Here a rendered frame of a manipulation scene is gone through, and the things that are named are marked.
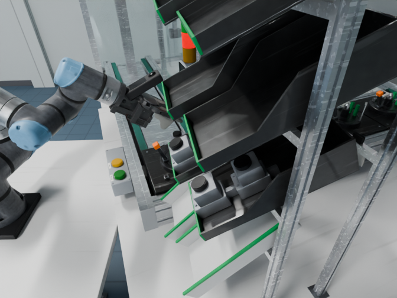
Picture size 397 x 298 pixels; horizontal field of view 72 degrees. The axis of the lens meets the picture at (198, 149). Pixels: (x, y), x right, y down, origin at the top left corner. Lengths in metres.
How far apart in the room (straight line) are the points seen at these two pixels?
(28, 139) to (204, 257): 0.48
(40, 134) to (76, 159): 0.59
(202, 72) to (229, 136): 0.22
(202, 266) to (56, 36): 3.89
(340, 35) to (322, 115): 0.09
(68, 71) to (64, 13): 3.41
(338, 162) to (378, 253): 0.58
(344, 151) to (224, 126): 0.18
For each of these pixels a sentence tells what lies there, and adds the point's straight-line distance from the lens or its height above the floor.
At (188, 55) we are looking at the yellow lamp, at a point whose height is 1.29.
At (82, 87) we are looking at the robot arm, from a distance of 0.76.
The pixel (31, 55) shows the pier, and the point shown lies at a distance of 4.42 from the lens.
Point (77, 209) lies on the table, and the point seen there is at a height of 0.86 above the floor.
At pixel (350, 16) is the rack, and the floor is 1.55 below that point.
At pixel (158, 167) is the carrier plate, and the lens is 0.98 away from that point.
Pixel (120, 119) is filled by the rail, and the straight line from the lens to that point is 1.33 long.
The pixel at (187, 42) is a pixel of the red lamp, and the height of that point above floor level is 1.33.
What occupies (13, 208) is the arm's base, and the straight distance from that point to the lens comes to 1.10.
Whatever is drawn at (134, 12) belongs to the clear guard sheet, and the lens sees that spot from 2.12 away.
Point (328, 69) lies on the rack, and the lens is 0.32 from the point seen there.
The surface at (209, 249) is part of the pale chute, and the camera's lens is 0.67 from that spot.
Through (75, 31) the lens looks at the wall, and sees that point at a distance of 4.16.
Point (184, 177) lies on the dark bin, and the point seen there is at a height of 1.21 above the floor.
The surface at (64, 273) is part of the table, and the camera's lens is 0.94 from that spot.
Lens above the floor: 1.60
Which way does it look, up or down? 37 degrees down
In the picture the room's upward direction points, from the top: 2 degrees counter-clockwise
